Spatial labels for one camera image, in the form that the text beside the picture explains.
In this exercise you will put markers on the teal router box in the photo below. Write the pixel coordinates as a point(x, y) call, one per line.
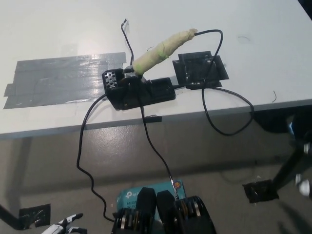
point(129, 195)

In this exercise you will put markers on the black floor tape patch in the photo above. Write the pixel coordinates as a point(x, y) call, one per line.
point(34, 214)
point(259, 192)

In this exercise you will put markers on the grey metal table leg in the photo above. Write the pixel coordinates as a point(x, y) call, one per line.
point(23, 165)

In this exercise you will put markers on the black soldering iron base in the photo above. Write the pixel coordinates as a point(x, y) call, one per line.
point(143, 93)

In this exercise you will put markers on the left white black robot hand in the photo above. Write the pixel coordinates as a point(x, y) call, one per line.
point(62, 223)

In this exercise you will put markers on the tape-wrapped soldering iron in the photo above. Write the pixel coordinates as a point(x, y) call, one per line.
point(156, 54)

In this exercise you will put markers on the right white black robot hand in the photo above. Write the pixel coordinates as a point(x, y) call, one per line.
point(302, 186)

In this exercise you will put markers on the black tape strip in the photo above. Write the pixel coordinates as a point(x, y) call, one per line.
point(154, 119)

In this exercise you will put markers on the black robot torso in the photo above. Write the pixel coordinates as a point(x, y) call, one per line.
point(168, 214)

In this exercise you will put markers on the black square taped plate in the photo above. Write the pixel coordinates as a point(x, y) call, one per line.
point(195, 70)

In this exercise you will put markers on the grey duct tape patch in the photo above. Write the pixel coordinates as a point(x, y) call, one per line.
point(56, 80)

